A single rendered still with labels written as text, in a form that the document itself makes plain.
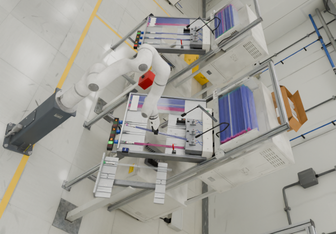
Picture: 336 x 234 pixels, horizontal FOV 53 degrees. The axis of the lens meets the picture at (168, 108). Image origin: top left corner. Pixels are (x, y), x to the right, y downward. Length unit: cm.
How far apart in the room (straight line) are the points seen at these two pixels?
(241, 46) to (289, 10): 199
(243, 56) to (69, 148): 206
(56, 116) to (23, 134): 37
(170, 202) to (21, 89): 174
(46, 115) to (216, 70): 203
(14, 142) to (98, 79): 106
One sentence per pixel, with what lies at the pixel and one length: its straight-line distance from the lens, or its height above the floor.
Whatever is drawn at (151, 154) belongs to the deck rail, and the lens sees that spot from 269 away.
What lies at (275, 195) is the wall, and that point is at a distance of 407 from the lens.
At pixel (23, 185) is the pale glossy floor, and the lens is 303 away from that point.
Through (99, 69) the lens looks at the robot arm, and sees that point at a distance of 238.
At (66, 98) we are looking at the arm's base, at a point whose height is 78.
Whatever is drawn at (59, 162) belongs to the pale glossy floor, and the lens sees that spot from 328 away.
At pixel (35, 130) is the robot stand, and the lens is 286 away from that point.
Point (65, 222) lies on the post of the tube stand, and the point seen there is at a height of 1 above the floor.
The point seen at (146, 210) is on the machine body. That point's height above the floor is 25.
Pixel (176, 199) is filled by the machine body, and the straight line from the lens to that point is 321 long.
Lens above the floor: 253
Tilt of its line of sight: 31 degrees down
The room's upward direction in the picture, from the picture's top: 58 degrees clockwise
